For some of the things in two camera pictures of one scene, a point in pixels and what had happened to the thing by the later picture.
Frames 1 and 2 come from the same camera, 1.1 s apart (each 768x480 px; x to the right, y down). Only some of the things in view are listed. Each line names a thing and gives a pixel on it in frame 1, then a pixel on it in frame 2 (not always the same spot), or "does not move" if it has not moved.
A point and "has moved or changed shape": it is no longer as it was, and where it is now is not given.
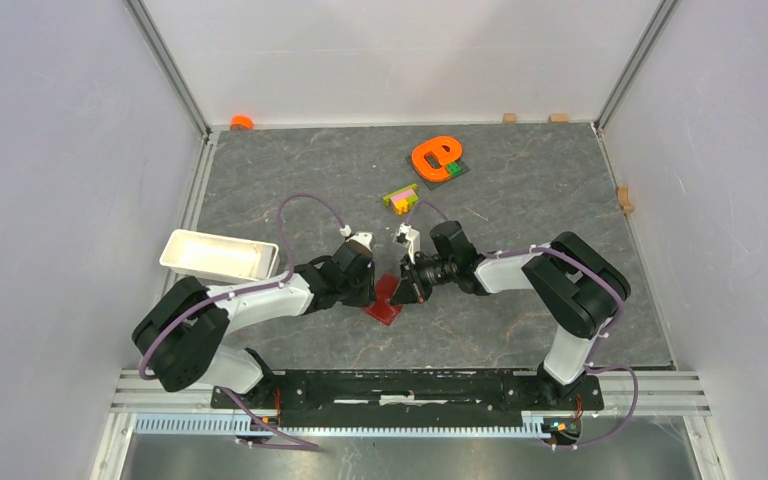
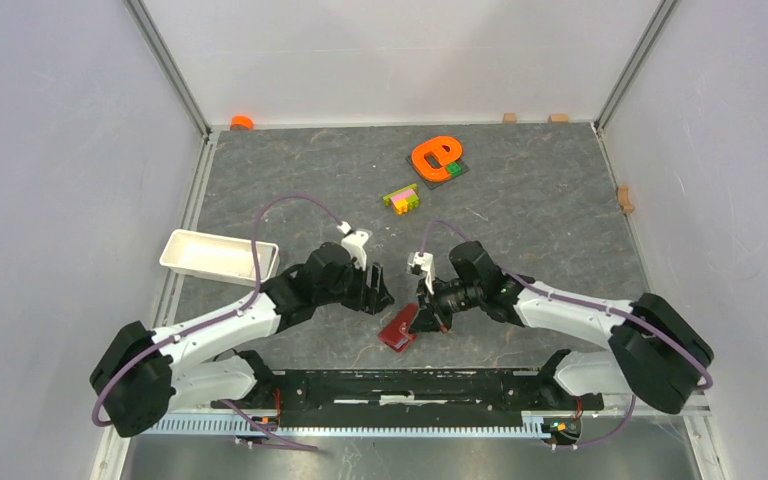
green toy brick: [454, 169] does not move
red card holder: [381, 308] has moved or changed shape
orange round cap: [241, 123] does not move
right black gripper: [410, 289] -> [430, 318]
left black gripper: [367, 295] does not move
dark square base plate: [432, 184] does not move
